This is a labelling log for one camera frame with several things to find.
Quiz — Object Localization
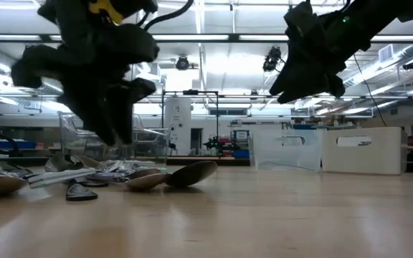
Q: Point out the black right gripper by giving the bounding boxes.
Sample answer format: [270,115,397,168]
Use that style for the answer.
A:
[269,0,376,105]

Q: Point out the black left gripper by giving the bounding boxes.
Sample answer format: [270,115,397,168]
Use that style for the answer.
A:
[11,0,160,146]

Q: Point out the pile of metal spoons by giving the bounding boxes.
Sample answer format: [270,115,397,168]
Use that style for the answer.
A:
[44,153,99,202]

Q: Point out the black spoon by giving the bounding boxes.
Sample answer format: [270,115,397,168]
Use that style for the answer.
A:
[165,160,219,188]

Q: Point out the large clear plastic bin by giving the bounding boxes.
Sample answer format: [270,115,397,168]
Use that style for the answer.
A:
[58,110,171,166]

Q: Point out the white cabinet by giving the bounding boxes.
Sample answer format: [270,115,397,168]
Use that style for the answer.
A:
[164,97,192,157]

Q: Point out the white air vent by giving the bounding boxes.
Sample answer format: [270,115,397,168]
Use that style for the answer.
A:
[378,43,394,64]

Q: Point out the small translucent plastic bin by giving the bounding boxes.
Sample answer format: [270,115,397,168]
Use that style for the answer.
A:
[248,128,324,172]

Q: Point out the white plastic bin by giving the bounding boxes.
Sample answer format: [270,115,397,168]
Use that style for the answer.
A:
[321,126,408,176]

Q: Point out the background robot arms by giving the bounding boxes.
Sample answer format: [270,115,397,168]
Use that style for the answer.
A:
[204,135,242,155]

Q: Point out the long blue bin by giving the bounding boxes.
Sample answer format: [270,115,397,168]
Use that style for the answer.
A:
[0,140,37,150]

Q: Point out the black ceiling camera mount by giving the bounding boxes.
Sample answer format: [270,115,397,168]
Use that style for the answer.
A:
[262,45,283,72]

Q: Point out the hanging black cable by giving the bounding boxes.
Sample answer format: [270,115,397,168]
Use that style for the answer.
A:
[352,53,388,128]

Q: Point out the black background station frame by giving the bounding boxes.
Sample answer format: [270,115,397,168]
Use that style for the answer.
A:
[161,89,220,158]

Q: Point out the round black ceiling camera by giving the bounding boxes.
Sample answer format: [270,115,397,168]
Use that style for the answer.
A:
[175,55,191,72]

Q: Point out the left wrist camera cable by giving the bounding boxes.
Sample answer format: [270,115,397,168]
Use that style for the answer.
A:
[142,0,196,32]

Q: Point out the black aluminium table frame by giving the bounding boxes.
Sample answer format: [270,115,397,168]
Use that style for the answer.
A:
[0,156,413,176]

